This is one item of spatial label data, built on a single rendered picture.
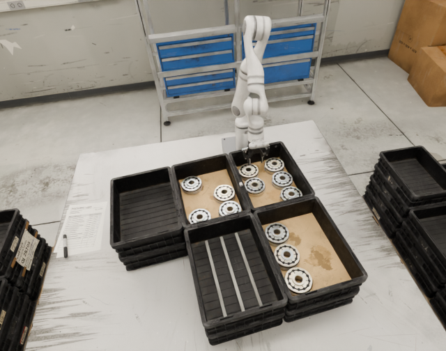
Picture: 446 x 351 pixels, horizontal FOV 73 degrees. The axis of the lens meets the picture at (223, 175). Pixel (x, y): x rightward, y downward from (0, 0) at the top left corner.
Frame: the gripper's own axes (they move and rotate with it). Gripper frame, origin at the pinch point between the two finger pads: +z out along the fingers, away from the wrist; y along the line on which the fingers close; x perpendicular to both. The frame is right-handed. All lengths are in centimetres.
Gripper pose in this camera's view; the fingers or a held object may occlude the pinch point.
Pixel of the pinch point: (255, 160)
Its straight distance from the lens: 151.7
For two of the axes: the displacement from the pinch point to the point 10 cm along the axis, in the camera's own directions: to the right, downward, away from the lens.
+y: -9.9, 1.6, -0.5
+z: 0.8, 7.0, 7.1
